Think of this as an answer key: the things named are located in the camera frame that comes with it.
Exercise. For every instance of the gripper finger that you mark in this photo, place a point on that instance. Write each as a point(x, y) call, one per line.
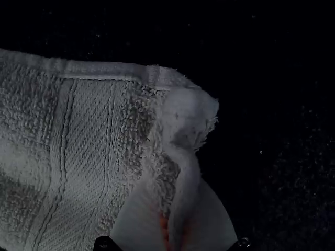
point(138, 225)
point(214, 227)

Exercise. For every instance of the pale towel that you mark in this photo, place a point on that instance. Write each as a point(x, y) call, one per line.
point(78, 130)

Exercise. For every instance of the black mat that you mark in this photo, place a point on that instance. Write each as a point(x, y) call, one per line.
point(261, 52)

